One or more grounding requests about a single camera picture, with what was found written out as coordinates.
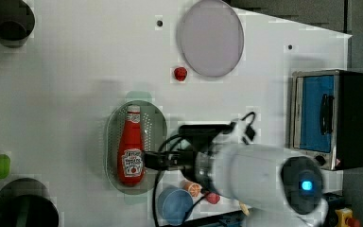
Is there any red ketchup bottle plush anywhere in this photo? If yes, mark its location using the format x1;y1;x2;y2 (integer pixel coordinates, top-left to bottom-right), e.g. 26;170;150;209
117;105;144;186

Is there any orange slice toy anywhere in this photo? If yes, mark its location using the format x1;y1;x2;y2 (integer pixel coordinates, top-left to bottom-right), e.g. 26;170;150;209
183;181;201;198

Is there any small red toy fruit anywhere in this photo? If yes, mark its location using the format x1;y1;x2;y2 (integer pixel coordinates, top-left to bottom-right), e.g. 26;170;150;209
174;67;188;81

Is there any peeled banana toy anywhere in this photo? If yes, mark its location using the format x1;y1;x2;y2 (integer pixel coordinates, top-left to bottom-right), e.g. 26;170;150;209
239;202;250;216

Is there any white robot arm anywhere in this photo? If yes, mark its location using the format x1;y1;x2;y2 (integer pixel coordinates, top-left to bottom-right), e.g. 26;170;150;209
143;117;328;227

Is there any black camera post lower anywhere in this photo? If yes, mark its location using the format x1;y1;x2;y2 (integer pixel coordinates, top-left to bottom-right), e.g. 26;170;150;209
0;178;60;227

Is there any yellow red emergency button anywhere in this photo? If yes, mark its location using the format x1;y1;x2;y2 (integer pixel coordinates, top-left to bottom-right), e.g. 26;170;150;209
335;208;362;227

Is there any red strawberry toy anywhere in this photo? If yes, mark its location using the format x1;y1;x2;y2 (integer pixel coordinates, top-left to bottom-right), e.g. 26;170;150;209
205;193;220;204

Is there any blue cup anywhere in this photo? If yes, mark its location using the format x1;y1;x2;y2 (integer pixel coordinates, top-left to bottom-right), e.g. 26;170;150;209
157;185;194;226

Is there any lilac round plate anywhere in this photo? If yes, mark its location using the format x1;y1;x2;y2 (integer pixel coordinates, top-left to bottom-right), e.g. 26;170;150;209
177;0;244;77

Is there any black toaster oven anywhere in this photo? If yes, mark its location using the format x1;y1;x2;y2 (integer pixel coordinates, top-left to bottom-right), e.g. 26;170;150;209
289;69;363;171

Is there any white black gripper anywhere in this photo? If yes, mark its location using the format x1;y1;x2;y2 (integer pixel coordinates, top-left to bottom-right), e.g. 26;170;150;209
143;138;214;180

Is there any green toy fruit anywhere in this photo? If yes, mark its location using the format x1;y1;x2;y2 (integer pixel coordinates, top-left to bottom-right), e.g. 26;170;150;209
0;154;11;179

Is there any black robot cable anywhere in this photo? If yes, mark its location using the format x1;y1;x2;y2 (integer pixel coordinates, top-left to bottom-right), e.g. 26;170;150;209
151;134;209;227

